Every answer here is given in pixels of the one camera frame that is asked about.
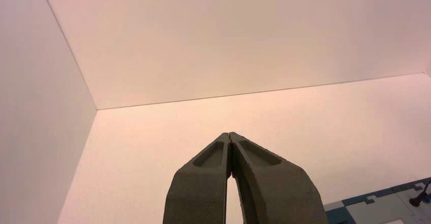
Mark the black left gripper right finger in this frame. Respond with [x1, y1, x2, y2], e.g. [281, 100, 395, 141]
[230, 132, 329, 224]

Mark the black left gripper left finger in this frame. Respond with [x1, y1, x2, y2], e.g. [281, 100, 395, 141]
[163, 132, 232, 224]

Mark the blue and grey task board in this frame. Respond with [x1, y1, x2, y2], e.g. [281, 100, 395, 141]
[324, 177, 431, 224]

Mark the black jumper cable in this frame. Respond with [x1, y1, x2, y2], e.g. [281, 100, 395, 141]
[409, 180, 431, 207]

